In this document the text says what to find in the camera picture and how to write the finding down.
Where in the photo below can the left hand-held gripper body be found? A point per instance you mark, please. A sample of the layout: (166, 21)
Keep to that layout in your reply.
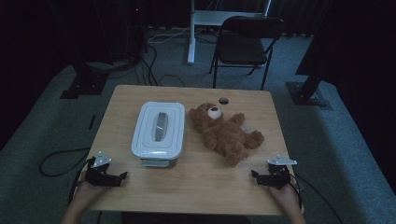
(99, 178)

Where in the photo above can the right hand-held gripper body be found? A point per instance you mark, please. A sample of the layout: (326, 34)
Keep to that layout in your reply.
(278, 175)

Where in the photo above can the white plastic storage box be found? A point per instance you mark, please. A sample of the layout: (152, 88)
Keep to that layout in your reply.
(158, 163)

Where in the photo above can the brown teddy bear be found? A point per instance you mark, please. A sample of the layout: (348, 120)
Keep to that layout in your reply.
(222, 132)

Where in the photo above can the person's left hand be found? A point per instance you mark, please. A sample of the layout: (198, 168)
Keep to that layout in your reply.
(85, 191)

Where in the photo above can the person's right hand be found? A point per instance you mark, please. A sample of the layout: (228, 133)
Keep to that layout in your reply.
(288, 196)

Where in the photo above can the small black floor strip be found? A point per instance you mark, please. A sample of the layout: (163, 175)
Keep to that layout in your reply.
(92, 122)

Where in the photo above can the person's dark clothing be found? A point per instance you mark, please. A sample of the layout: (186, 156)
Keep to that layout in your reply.
(186, 218)

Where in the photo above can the dark round table grommet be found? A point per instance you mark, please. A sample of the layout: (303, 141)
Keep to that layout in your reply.
(223, 100)

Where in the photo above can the black metal stand base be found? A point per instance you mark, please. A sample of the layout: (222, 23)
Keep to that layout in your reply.
(85, 82)
(306, 93)

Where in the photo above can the black folding chair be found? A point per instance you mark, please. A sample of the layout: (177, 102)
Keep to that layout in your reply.
(241, 46)

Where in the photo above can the white desk frame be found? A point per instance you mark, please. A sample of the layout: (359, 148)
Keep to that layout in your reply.
(202, 18)

